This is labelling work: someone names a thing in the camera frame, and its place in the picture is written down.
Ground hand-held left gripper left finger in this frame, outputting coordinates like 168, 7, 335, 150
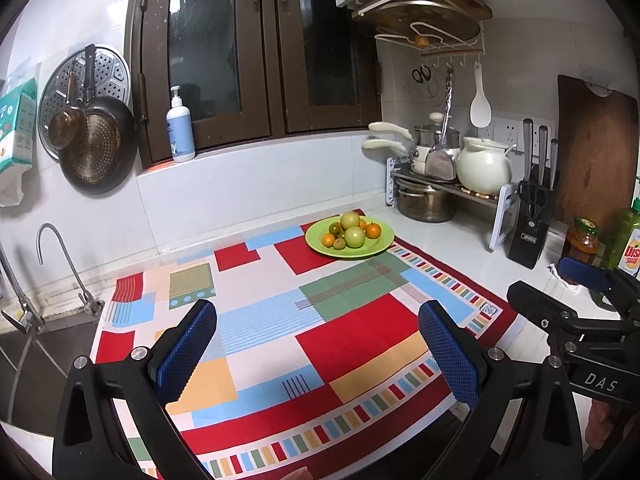
51, 298, 218, 480

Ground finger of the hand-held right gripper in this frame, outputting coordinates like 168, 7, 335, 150
506, 281, 601, 361
557, 256, 640, 311

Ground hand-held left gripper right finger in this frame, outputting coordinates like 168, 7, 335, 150
417, 300, 586, 480

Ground green plate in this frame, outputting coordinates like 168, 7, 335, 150
305, 216, 396, 258

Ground person's right hand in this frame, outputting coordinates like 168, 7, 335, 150
586, 401, 640, 456

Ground white cloth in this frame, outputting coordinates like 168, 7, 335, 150
547, 262, 581, 293

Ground glass jar with orange contents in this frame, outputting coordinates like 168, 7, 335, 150
561, 216, 601, 266

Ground black knife block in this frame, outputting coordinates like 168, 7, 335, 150
506, 177, 557, 267

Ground green dish soap bottle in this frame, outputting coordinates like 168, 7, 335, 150
599, 177, 640, 281

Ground black kitchen scissors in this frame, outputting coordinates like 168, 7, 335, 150
517, 180, 548, 218

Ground white and grey pot rack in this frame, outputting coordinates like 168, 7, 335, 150
386, 156, 521, 252

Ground colourful patterned table mat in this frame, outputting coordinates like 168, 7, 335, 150
90, 208, 526, 480

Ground slim curved faucet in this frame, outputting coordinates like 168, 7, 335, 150
36, 222, 106, 317

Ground dark brown cutting board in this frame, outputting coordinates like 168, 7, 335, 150
554, 74, 640, 233

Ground woven trivet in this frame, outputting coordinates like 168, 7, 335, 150
460, 185, 503, 200

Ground stainless steel sink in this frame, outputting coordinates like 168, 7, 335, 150
0, 310, 101, 441

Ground white ceramic pot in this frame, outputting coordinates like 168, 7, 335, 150
456, 136, 517, 196

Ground large stainless steel pot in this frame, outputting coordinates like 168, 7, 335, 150
396, 185, 458, 224

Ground chrome sink tap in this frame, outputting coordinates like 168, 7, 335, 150
0, 245, 47, 335

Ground glass pot lid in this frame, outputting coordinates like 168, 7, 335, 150
425, 146, 460, 182

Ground white rice paddle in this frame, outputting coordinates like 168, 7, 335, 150
469, 61, 493, 129

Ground stainless steel lidded pot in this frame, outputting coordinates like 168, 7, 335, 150
412, 111, 461, 151

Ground white and blue pump bottle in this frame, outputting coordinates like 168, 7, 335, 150
166, 85, 197, 163

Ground dark frying pan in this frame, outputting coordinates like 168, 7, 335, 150
59, 45, 138, 196

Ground brown framed window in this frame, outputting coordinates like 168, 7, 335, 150
125, 0, 383, 171

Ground hanging metal utensil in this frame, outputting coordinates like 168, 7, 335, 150
439, 64, 456, 153

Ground white plastic bag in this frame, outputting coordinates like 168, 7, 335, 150
0, 162, 31, 208

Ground small copper pan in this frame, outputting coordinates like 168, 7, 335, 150
47, 72, 88, 152

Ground teal and white tissue box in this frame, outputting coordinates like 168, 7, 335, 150
0, 77, 40, 171

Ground round perforated steamer tray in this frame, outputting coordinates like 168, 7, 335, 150
37, 45, 132, 161

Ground white wall outlet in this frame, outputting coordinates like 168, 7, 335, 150
477, 115, 553, 153

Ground white wire wall rack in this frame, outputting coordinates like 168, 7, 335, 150
350, 0, 493, 68

